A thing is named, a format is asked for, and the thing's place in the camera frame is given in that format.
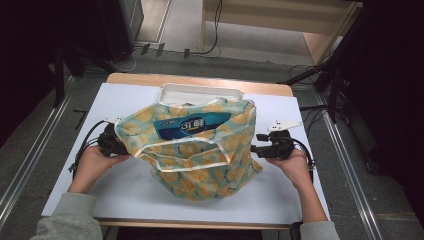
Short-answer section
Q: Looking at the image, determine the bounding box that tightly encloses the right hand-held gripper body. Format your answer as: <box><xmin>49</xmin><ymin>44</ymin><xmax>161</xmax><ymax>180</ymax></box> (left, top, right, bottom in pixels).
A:
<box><xmin>266</xmin><ymin>120</ymin><xmax>304</xmax><ymax>160</ymax></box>

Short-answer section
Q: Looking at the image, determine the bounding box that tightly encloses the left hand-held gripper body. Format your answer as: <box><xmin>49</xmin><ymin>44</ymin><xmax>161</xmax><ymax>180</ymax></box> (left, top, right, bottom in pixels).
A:
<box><xmin>97</xmin><ymin>115</ymin><xmax>132</xmax><ymax>158</ymax></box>

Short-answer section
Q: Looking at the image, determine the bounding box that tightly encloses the lemon print fabric bag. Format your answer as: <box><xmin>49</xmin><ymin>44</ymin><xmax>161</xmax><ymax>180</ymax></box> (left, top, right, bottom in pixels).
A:
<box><xmin>114</xmin><ymin>96</ymin><xmax>264</xmax><ymax>203</ymax></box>

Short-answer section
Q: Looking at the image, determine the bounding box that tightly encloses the blue snack packet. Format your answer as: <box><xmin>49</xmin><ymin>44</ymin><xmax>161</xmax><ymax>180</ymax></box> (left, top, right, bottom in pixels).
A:
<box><xmin>153</xmin><ymin>112</ymin><xmax>233</xmax><ymax>141</ymax></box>

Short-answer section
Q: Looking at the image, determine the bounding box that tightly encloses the white plastic tray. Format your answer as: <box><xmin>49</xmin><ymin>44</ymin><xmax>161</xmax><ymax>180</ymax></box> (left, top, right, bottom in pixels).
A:
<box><xmin>156</xmin><ymin>83</ymin><xmax>245</xmax><ymax>108</ymax></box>

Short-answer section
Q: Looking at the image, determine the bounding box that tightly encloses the person's right hand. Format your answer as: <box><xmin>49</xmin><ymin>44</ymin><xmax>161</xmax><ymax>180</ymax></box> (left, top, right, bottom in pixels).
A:
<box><xmin>265</xmin><ymin>148</ymin><xmax>315</xmax><ymax>193</ymax></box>

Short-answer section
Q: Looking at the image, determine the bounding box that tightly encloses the person's left hand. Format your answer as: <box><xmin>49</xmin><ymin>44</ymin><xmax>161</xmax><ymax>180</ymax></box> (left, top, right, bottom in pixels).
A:
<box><xmin>68</xmin><ymin>144</ymin><xmax>131</xmax><ymax>195</ymax></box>

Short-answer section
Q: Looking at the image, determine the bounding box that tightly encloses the black metal stand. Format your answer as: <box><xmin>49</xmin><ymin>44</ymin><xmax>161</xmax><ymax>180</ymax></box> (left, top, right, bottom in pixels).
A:
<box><xmin>279</xmin><ymin>0</ymin><xmax>368</xmax><ymax>125</ymax></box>

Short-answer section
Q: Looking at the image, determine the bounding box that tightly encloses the wooden table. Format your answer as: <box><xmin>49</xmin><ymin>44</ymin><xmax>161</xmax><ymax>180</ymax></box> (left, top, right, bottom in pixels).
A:
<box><xmin>98</xmin><ymin>72</ymin><xmax>295</xmax><ymax>231</ymax></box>

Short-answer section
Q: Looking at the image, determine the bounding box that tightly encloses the dark cabinet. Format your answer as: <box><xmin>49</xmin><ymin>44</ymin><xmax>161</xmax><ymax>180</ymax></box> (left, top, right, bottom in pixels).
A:
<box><xmin>98</xmin><ymin>0</ymin><xmax>145</xmax><ymax>63</ymax></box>

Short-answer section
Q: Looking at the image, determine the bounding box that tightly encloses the light wooden desk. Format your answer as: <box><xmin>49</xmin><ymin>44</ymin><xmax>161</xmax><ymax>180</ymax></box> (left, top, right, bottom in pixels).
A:
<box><xmin>199</xmin><ymin>0</ymin><xmax>364</xmax><ymax>66</ymax></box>

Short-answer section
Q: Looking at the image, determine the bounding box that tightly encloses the black curtain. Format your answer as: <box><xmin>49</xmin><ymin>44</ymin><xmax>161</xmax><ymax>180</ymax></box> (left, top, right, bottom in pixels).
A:
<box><xmin>0</xmin><ymin>0</ymin><xmax>101</xmax><ymax>148</ymax></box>
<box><xmin>343</xmin><ymin>0</ymin><xmax>424</xmax><ymax>219</ymax></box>

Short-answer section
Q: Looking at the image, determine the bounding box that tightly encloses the left hand-held gripper cable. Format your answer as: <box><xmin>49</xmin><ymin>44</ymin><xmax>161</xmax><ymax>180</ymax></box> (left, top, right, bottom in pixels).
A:
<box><xmin>68</xmin><ymin>119</ymin><xmax>108</xmax><ymax>173</ymax></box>

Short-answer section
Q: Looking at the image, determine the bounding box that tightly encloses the hand-held gripper cable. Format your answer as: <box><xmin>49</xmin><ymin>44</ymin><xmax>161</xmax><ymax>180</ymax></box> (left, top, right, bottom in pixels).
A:
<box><xmin>292</xmin><ymin>137</ymin><xmax>316</xmax><ymax>184</ymax></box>
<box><xmin>68</xmin><ymin>119</ymin><xmax>108</xmax><ymax>173</ymax></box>

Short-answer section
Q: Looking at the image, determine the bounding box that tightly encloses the right hand-held gripper cable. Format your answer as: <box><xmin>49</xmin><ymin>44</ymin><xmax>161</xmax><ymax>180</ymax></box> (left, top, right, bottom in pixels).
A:
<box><xmin>292</xmin><ymin>137</ymin><xmax>316</xmax><ymax>184</ymax></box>

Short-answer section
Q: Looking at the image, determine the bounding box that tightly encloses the metal floor rail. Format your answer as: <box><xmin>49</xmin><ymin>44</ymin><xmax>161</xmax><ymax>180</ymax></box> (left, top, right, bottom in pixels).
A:
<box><xmin>314</xmin><ymin>92</ymin><xmax>384</xmax><ymax>240</ymax></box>
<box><xmin>0</xmin><ymin>75</ymin><xmax>77</xmax><ymax>231</ymax></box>

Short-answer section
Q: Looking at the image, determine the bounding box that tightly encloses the black hanging cable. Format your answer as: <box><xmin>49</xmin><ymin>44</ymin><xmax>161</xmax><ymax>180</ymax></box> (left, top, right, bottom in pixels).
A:
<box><xmin>193</xmin><ymin>0</ymin><xmax>224</xmax><ymax>56</ymax></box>

